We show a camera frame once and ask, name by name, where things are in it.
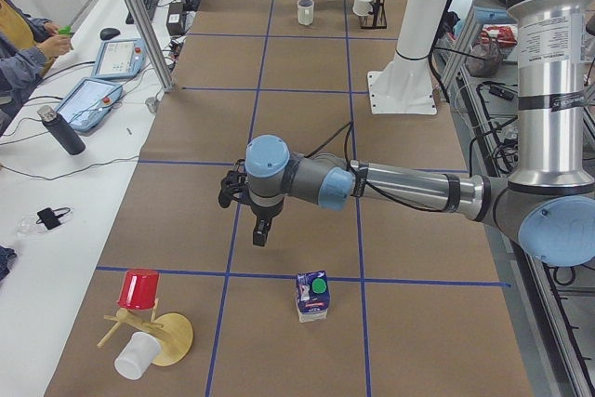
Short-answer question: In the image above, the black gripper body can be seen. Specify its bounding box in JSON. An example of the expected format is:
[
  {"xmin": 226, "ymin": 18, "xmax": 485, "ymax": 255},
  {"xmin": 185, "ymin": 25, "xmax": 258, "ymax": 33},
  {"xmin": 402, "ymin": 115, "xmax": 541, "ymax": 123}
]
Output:
[{"xmin": 249, "ymin": 192, "xmax": 284, "ymax": 232}]

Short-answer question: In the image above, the blue white milk carton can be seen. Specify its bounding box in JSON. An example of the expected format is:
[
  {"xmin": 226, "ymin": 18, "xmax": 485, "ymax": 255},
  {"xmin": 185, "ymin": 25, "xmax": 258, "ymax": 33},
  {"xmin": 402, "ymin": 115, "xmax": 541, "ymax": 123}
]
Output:
[{"xmin": 296, "ymin": 271, "xmax": 330, "ymax": 323}]

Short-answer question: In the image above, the white ribbed mug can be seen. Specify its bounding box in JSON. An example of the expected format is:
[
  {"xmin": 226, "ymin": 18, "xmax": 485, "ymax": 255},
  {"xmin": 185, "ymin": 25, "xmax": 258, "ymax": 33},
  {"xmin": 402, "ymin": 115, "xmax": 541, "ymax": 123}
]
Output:
[{"xmin": 297, "ymin": 0, "xmax": 315, "ymax": 26}]

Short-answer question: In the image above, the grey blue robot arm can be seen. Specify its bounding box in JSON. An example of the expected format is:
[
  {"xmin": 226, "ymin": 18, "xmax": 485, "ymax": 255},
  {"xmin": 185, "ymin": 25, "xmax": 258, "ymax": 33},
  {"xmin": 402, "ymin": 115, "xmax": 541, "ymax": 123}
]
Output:
[{"xmin": 234, "ymin": 0, "xmax": 594, "ymax": 266}]

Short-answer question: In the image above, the wooden cup tree stand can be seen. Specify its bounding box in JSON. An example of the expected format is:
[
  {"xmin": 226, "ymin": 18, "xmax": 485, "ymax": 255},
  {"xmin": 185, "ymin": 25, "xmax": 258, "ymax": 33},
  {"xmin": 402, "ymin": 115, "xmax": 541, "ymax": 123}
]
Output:
[{"xmin": 97, "ymin": 299, "xmax": 193, "ymax": 366}]

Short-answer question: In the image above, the red plastic cup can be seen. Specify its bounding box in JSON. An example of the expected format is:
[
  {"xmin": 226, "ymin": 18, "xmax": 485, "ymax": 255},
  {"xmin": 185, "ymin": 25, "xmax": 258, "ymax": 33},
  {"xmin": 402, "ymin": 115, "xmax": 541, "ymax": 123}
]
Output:
[{"xmin": 117, "ymin": 269, "xmax": 159, "ymax": 310}]

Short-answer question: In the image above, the white plastic cup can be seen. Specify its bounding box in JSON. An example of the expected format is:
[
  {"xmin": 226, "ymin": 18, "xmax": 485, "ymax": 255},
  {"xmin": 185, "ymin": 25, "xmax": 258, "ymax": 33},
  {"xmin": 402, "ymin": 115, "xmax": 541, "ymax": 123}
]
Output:
[{"xmin": 114, "ymin": 331, "xmax": 161, "ymax": 380}]

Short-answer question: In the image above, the blue teach pendant tablet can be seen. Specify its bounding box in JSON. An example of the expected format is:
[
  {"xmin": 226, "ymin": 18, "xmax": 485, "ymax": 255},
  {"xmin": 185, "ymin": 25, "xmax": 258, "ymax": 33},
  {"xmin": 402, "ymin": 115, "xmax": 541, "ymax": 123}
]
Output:
[{"xmin": 56, "ymin": 77, "xmax": 123, "ymax": 134}]

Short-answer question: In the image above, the black power adapter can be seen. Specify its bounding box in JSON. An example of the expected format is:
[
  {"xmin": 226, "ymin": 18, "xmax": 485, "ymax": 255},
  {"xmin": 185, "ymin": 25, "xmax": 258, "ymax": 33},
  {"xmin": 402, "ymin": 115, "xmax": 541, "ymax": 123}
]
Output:
[{"xmin": 165, "ymin": 1, "xmax": 187, "ymax": 36}]

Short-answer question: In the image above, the black water bottle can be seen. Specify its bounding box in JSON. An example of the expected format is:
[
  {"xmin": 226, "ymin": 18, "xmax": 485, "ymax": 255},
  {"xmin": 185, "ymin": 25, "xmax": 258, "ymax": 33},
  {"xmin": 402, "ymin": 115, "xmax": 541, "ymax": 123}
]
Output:
[{"xmin": 37, "ymin": 105, "xmax": 86, "ymax": 155}]

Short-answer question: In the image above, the white mug on rack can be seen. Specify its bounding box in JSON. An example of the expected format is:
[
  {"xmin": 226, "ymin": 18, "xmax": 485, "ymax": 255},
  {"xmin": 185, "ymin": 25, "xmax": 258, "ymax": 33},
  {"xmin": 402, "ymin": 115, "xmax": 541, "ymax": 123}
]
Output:
[{"xmin": 352, "ymin": 0, "xmax": 374, "ymax": 17}]

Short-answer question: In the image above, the black computer mouse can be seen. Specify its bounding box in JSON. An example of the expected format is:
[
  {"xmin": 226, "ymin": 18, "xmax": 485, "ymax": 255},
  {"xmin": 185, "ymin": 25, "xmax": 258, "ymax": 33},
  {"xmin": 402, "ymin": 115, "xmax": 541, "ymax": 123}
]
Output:
[{"xmin": 99, "ymin": 27, "xmax": 121, "ymax": 41}]

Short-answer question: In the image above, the seated person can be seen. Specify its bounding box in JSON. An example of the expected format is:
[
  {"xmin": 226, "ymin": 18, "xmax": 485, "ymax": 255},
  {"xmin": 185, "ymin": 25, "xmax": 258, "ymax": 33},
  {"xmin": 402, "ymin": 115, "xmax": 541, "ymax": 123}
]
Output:
[{"xmin": 1, "ymin": 0, "xmax": 73, "ymax": 131}]

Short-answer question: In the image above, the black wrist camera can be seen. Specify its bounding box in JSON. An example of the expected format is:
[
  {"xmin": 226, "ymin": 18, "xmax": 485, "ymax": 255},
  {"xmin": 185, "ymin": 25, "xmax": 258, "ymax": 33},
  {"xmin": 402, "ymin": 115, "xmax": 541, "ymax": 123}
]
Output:
[{"xmin": 218, "ymin": 159, "xmax": 250, "ymax": 208}]

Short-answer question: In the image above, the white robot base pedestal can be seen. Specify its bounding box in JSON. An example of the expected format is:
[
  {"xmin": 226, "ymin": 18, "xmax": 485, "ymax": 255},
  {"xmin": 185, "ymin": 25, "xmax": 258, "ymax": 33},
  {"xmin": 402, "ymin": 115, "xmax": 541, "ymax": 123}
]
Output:
[{"xmin": 368, "ymin": 0, "xmax": 448, "ymax": 115}]

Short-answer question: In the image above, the black wire mug rack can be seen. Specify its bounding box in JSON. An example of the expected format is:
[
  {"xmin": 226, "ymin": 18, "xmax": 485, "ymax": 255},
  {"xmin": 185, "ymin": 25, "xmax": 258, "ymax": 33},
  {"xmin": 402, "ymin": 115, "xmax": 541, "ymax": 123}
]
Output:
[{"xmin": 357, "ymin": 0, "xmax": 388, "ymax": 30}]

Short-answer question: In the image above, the aluminium frame post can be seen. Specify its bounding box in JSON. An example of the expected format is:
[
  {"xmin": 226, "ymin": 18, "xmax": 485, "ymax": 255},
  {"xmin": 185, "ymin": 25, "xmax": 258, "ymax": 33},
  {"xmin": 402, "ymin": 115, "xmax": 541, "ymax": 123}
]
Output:
[{"xmin": 124, "ymin": 0, "xmax": 174, "ymax": 93}]

